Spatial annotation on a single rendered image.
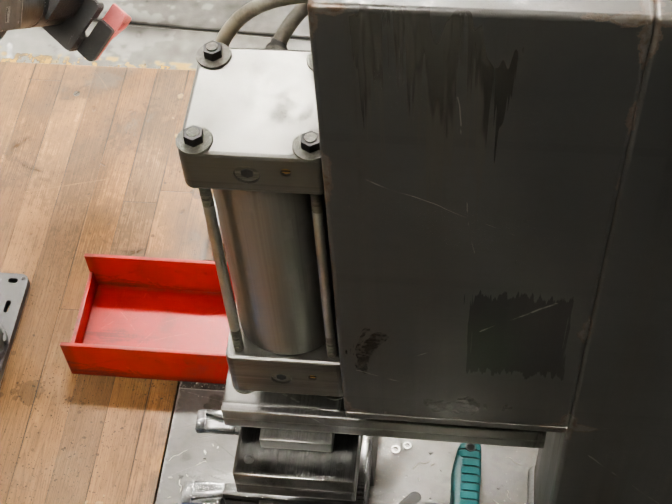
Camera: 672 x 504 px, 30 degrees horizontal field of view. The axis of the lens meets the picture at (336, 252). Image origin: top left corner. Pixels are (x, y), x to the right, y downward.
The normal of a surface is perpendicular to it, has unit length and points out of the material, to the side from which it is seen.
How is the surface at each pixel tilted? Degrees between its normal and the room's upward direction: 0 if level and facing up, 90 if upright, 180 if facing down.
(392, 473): 0
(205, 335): 0
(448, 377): 90
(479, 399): 90
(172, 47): 0
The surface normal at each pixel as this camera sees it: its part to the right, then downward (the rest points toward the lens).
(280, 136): -0.05, -0.58
